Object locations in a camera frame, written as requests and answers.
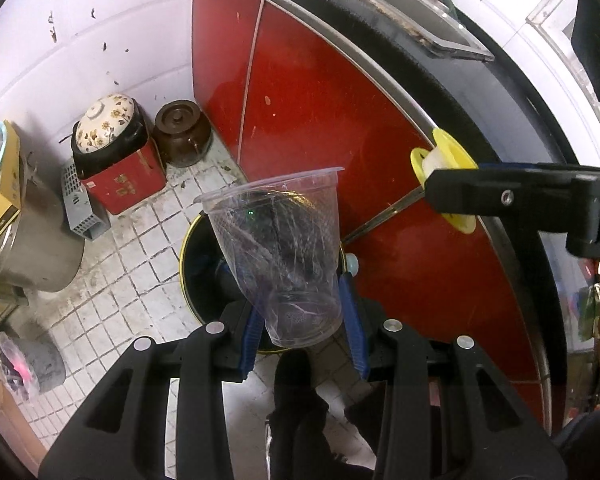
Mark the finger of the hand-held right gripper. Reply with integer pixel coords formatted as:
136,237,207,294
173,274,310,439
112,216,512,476
424,162,600,235

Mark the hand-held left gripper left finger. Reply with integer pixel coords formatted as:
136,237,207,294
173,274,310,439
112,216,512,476
39,301,266,480

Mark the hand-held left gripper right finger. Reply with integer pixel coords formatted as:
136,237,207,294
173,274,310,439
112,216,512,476
337,254,567,480

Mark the yellow plastic spool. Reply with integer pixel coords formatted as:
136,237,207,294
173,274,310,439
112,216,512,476
410,128,479,235

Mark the black yellow-rimmed trash bin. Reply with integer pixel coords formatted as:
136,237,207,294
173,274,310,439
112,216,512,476
178,210,361,356

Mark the clear plastic cup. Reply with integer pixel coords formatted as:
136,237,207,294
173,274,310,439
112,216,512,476
194,166,347,350

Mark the person's right forearm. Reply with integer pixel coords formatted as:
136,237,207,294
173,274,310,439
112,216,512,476
550,400,600,467

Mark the red cabinet door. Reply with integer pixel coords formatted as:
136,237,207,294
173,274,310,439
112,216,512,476
191,0,265,162
237,0,435,235
344,205,552,402

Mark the person's dark trouser leg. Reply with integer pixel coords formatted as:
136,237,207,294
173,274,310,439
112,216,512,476
265,350,382,480

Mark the stainless steel sink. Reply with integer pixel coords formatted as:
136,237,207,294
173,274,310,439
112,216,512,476
380,0,496,62

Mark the red tin box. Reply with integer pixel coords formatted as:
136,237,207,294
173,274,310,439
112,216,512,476
80,140,168,216

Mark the small grey pot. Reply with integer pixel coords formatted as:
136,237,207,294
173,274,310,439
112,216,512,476
10,337,67,394

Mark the grey plastic basket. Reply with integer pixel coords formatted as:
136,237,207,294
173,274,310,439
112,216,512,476
61,160,112,240

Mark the brown ceramic jar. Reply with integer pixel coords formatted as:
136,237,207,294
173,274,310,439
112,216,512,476
152,101,213,168

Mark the large grey bucket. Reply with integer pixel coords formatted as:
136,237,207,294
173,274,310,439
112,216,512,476
0,180,86,293

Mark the clear plastic bag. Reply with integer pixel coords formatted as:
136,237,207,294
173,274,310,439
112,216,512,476
0,332,37,402

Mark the black pot with floral lid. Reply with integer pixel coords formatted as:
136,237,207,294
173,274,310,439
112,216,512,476
71,94,148,180

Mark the yellow cardboard box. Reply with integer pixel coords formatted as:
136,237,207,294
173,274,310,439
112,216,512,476
0,120,23,257

